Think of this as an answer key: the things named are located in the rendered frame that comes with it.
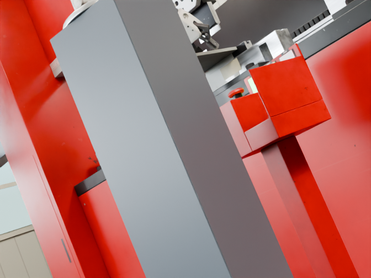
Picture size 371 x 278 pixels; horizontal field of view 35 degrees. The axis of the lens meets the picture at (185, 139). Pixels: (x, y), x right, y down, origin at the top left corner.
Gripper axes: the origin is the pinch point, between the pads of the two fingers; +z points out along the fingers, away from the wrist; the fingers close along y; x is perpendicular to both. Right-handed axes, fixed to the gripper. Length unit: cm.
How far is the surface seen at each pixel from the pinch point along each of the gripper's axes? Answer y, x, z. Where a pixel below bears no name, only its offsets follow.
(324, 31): -45.4, 18.8, 6.6
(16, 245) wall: 366, -58, 63
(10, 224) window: 364, -71, 49
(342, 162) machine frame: -35, 38, 30
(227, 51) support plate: -8.4, 4.2, 2.5
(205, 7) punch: -2.8, -11.0, -7.2
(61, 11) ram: 64, -32, -37
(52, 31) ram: 74, -30, -35
